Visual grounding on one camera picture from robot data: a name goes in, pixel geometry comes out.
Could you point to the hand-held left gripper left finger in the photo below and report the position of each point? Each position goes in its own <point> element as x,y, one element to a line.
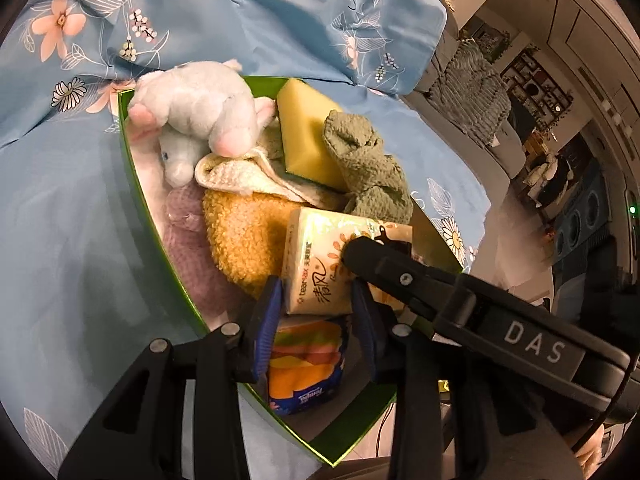
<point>262,330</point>

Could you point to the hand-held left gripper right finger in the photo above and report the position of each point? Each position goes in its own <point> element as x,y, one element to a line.
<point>365,330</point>

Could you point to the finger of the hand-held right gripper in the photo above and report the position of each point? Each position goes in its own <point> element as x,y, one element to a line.
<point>395,270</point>

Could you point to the colourful striped tissue packet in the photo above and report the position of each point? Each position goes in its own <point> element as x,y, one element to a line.
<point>300,360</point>

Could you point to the cream floral tissue packet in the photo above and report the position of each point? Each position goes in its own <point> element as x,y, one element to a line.
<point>315,260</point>

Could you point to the orange fuzzy cloth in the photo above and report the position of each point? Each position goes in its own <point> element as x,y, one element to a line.
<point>240,235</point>

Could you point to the green waffle cloth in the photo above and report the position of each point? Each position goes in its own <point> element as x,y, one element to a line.
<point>365,170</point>

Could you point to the green box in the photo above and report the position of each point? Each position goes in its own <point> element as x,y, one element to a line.
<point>345,435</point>

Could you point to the pink cloth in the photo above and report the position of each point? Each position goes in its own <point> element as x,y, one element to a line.
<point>190,250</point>

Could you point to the cream waffle cloth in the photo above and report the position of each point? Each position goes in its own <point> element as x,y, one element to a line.
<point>235,175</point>

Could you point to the yellow sponge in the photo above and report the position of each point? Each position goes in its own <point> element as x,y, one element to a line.
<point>300,130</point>

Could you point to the light blue plush toy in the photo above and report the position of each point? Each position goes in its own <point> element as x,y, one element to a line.
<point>200,105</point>

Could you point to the grey knitted throw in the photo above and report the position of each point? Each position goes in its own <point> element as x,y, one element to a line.
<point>470,90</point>

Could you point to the light blue floral blanket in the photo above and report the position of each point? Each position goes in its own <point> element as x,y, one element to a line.
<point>75,260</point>

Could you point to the dark decor shelf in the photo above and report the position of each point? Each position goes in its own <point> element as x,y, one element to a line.
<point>535,85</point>

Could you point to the white wall cabinet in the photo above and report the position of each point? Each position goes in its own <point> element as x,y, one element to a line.
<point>590,20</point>

